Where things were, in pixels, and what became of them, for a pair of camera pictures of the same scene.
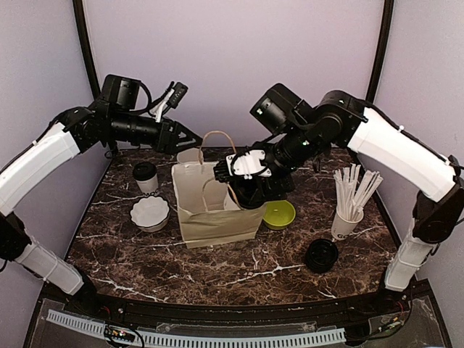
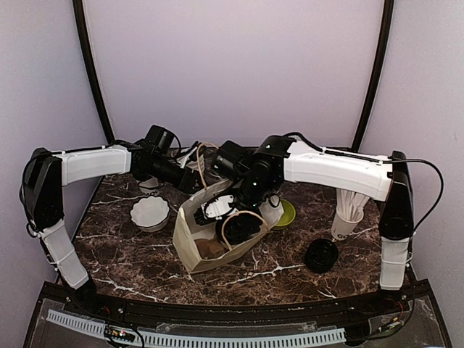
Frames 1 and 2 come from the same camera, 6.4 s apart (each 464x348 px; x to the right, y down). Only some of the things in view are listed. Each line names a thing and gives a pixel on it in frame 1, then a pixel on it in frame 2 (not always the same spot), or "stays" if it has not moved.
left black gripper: x=166 y=141 -> x=189 y=185
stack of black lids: x=321 y=255 stays
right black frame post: x=381 y=48 stays
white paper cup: x=148 y=186 stays
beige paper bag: x=206 y=209 -> x=186 y=233
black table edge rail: x=117 y=307 stays
